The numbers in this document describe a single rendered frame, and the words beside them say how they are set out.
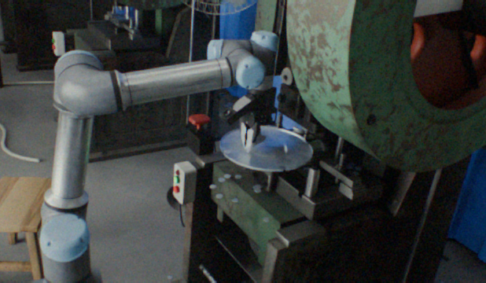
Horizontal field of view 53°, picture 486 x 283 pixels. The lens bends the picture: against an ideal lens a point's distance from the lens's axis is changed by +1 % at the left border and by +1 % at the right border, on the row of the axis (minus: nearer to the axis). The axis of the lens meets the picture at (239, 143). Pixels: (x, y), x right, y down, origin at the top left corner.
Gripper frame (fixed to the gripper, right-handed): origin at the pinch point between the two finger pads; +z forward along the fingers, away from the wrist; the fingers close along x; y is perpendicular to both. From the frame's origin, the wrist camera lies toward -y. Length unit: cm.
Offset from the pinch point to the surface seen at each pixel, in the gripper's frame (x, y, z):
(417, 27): -38, 15, -46
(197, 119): 32.0, 0.8, 3.6
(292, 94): -1.4, 13.7, -16.5
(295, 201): -14.3, 10.3, 13.1
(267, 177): -3.4, 7.2, 9.8
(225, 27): 231, 135, 26
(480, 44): -38, 41, -40
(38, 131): 199, -21, 80
